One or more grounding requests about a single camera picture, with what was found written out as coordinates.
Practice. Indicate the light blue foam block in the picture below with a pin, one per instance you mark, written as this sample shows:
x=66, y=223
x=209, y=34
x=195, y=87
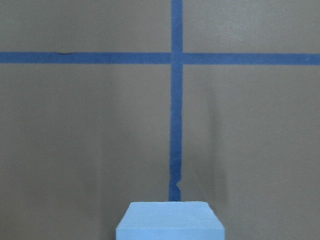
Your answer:
x=170, y=220

